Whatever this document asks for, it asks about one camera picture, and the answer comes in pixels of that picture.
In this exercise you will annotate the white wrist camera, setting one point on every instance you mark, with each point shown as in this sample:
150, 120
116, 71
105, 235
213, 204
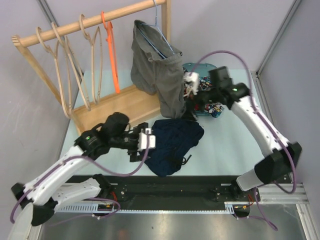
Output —
146, 139
191, 82

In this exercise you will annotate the grey shorts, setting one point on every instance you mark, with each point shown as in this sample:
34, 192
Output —
153, 75

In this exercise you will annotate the teal plastic basket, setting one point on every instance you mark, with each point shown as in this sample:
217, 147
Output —
202, 69

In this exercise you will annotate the wooden hanger far left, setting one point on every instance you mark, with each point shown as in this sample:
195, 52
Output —
66, 103

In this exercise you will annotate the wooden hanger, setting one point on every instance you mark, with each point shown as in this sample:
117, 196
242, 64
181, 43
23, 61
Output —
96, 60
72, 60
66, 103

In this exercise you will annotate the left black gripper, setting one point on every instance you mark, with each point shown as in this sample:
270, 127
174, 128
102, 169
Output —
134, 156

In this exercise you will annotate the wooden clothes rack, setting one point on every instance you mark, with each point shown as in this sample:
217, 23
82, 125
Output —
137, 105

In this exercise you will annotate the wooden hanger middle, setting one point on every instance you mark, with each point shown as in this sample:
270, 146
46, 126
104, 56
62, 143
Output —
72, 60

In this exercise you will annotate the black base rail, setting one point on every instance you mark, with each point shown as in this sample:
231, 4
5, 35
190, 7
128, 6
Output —
175, 194

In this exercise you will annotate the navy blue shorts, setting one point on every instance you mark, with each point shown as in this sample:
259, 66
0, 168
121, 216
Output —
173, 139

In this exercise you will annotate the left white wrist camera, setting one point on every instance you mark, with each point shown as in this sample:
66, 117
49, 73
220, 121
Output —
146, 139

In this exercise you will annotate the aluminium frame extrusion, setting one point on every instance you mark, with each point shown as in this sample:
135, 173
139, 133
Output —
282, 156

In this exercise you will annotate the orange plastic hanger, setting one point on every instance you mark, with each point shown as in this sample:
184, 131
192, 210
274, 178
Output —
112, 51

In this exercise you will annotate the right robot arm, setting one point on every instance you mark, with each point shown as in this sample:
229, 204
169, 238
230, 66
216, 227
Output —
238, 98

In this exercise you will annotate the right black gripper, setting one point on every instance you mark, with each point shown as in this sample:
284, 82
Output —
191, 103

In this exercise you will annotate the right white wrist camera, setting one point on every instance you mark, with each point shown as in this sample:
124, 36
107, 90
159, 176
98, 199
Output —
191, 82

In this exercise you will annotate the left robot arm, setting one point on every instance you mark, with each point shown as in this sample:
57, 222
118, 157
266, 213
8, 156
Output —
44, 195

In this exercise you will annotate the white slotted cable duct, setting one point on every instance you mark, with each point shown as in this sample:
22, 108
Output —
89, 208

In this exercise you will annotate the blue wire hanger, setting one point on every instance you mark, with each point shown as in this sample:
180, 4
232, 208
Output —
155, 37

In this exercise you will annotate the wooden hanger right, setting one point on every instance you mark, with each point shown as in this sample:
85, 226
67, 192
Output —
96, 60

